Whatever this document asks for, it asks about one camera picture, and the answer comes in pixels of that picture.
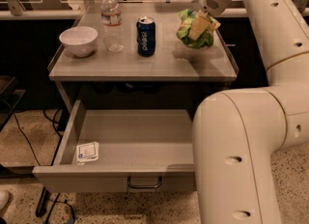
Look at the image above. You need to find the clear plastic water bottle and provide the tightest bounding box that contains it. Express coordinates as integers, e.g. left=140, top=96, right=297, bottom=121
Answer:
left=100, top=0, right=124, bottom=53

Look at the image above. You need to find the black drawer handle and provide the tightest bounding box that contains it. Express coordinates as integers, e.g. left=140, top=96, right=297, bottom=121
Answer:
left=127, top=177, right=162, bottom=189

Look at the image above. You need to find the grey metal cabinet table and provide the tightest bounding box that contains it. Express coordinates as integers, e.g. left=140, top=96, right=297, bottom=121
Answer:
left=47, top=1, right=239, bottom=116

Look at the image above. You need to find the green rice chip bag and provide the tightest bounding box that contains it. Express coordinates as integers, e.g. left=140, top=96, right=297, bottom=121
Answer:
left=176, top=9, right=220, bottom=49

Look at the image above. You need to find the blue pepsi can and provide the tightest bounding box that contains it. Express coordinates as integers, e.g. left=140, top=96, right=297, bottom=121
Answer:
left=136, top=16, right=155, bottom=57

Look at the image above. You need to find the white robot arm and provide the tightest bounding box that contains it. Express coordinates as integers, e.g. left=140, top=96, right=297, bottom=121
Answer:
left=192, top=0, right=309, bottom=224

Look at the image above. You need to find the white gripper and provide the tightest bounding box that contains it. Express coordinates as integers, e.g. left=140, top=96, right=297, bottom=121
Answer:
left=188, top=0, right=232, bottom=41

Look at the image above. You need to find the white ceramic bowl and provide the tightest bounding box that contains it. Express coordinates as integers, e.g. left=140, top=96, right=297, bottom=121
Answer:
left=59, top=26, right=98, bottom=57

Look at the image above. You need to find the black floor cable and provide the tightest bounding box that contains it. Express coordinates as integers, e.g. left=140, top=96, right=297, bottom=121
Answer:
left=0, top=98, right=42, bottom=167

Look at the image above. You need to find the dark side table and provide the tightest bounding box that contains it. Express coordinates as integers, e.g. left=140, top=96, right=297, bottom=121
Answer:
left=0, top=75, right=25, bottom=131

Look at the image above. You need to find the open grey top drawer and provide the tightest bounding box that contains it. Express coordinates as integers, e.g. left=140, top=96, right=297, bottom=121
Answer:
left=33, top=100, right=196, bottom=193

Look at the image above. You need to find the white paper tag card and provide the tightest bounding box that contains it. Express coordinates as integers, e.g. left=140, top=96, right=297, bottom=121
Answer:
left=76, top=142, right=98, bottom=163

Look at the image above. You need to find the white shoe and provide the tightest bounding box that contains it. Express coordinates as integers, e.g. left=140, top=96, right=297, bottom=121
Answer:
left=0, top=190, right=11, bottom=211

